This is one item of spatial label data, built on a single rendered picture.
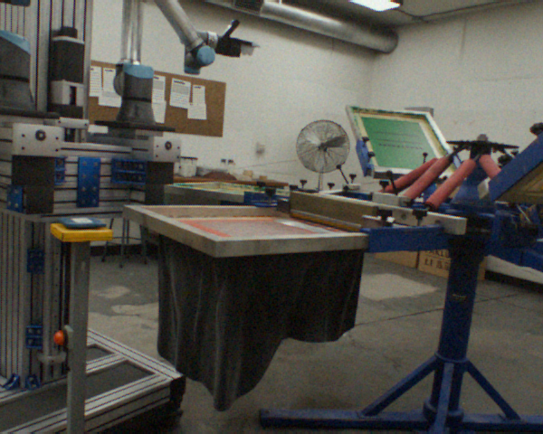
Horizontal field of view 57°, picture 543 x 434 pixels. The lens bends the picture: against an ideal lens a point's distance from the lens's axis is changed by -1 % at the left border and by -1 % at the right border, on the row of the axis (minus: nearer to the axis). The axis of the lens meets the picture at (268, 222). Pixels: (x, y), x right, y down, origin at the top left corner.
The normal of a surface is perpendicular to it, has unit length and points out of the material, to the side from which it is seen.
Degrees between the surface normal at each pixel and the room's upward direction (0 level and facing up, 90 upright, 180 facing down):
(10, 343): 90
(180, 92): 88
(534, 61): 90
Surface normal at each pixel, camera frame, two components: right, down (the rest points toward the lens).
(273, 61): 0.58, 0.16
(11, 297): -0.60, 0.06
